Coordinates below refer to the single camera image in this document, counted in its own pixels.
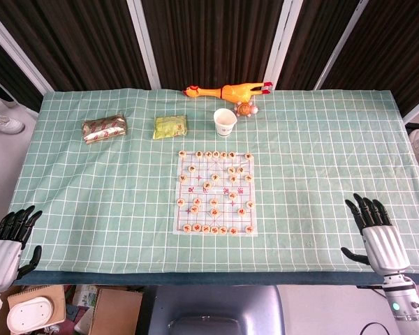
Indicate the green snack pack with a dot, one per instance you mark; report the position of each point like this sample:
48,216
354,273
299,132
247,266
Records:
170,127

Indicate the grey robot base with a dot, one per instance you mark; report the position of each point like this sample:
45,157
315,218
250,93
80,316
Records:
216,307

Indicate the green checkered tablecloth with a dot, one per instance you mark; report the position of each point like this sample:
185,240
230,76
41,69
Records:
90,192

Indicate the orange pink turtle toy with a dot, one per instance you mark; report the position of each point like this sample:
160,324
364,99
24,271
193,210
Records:
245,109

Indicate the white paper cup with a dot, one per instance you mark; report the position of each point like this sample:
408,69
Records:
225,122

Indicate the white oval plastic device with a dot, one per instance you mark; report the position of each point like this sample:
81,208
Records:
29,314

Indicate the yellow rubber chicken toy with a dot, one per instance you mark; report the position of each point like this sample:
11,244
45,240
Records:
234,91

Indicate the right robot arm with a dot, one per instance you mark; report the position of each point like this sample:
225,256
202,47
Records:
405,300

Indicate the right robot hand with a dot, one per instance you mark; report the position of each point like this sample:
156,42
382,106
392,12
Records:
385,247

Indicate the gold red snack pack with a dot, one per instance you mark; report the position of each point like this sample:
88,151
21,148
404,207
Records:
104,130

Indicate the green white printed carton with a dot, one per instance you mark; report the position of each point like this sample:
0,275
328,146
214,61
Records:
85,296

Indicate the white xiangqi board sheet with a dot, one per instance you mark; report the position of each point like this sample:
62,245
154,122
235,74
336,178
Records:
223,218

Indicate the flat brown cardboard box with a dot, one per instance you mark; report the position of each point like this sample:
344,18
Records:
117,312

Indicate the dark teal table cover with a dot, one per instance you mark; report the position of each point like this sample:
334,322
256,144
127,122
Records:
195,278

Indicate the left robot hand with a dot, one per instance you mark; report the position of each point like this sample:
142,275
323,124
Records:
1,260

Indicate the white partition frame post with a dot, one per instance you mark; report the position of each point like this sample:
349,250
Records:
340,45
283,45
145,45
17,54
417,106

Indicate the round wooden xiangqi piece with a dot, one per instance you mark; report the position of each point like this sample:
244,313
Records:
233,178
197,227
208,154
192,169
213,202
223,155
183,178
199,154
248,178
223,229
206,228
231,170
180,201
206,185
215,177
241,211
194,209
249,229
248,156
214,211
233,230
215,154
214,230
197,201
232,154
240,170
182,153
187,228
249,204
232,195

